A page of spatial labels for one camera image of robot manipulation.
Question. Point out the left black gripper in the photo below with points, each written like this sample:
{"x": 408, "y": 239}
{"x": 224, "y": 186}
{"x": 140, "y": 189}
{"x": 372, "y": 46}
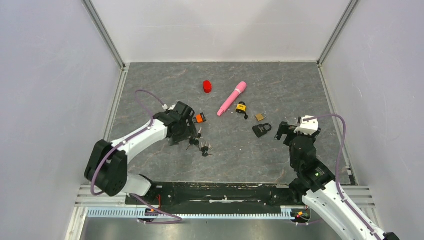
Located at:
{"x": 190, "y": 130}

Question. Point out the yellow black padlock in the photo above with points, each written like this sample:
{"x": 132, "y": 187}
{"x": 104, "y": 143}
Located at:
{"x": 241, "y": 109}

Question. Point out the red plastic cap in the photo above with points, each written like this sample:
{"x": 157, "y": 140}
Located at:
{"x": 207, "y": 86}

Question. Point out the pink cylindrical wand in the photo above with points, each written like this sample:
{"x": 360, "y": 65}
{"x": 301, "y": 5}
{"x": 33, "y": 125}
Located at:
{"x": 240, "y": 88}

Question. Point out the black-head key set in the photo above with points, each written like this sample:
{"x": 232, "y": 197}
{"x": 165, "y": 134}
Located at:
{"x": 195, "y": 141}

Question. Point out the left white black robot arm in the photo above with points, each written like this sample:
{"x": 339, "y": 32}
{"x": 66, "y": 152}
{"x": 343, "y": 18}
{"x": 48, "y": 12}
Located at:
{"x": 107, "y": 167}

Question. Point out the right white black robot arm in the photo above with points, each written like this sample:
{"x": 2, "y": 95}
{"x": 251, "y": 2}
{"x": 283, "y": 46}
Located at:
{"x": 316, "y": 186}

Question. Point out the white slotted cable duct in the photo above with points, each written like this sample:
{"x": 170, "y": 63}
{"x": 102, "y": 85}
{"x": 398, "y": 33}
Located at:
{"x": 146, "y": 213}

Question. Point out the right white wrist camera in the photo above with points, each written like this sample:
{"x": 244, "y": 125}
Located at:
{"x": 306, "y": 126}

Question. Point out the black Kaijing padlock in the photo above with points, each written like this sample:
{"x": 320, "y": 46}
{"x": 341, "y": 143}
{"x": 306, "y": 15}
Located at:
{"x": 261, "y": 129}

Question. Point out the black-head key bunch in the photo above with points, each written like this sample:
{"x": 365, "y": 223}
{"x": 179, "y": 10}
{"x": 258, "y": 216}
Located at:
{"x": 205, "y": 148}

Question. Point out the small brass padlock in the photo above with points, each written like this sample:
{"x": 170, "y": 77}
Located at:
{"x": 260, "y": 116}

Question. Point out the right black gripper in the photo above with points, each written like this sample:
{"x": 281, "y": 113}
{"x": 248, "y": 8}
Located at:
{"x": 288, "y": 129}

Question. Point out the orange black padlock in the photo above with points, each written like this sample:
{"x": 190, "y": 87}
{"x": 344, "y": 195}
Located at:
{"x": 199, "y": 118}

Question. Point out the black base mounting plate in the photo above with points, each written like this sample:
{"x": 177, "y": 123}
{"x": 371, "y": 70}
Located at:
{"x": 177, "y": 193}

